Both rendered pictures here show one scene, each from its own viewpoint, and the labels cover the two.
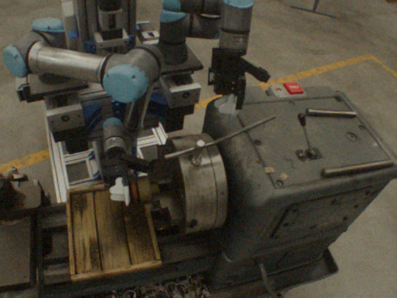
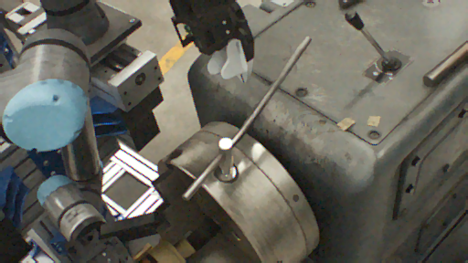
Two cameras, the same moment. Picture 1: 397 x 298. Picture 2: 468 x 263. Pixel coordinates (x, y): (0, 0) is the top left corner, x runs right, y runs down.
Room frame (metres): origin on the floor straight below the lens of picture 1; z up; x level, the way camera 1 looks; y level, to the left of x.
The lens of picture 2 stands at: (0.09, 0.07, 1.89)
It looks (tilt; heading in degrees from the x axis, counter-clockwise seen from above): 48 degrees down; 350
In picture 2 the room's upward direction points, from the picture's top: 12 degrees counter-clockwise
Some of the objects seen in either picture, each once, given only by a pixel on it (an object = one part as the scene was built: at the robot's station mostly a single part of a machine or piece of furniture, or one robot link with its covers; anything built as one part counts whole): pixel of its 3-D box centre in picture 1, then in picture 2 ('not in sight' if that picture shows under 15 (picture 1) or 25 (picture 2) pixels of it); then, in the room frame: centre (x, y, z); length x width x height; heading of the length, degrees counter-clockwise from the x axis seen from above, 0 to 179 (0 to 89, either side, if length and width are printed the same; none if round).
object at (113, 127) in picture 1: (113, 134); (65, 203); (0.79, 0.32, 1.08); 0.11 x 0.08 x 0.09; 23
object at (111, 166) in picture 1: (115, 167); (101, 255); (0.64, 0.26, 1.08); 0.12 x 0.09 x 0.08; 23
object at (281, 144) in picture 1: (290, 165); (356, 97); (0.81, -0.35, 1.06); 0.59 x 0.48 x 0.39; 114
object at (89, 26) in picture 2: (171, 45); (72, 13); (1.24, 0.20, 1.21); 0.15 x 0.15 x 0.10
